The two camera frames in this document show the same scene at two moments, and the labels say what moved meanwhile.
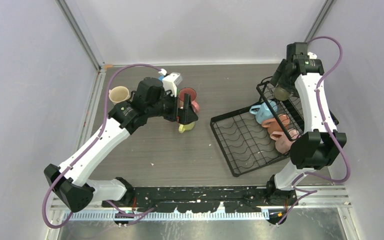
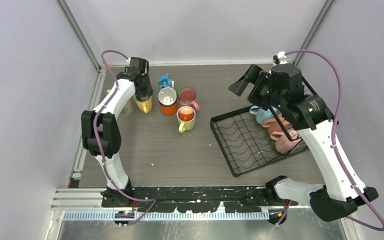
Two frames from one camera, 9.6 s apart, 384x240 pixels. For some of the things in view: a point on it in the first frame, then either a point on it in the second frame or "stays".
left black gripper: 185,116 to 148,91
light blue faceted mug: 264,111 stays
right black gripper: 278,77 to 251,75
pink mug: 193,95 stays
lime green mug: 182,128 stays
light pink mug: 282,143 stays
